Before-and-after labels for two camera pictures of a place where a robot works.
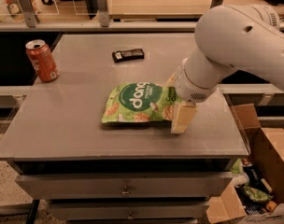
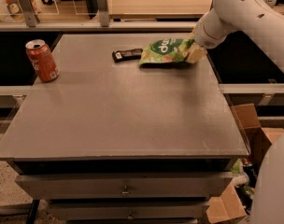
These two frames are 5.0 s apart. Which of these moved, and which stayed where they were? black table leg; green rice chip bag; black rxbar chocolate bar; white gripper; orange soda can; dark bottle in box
Moved: green rice chip bag; white gripper
Stayed: dark bottle in box; black table leg; orange soda can; black rxbar chocolate bar
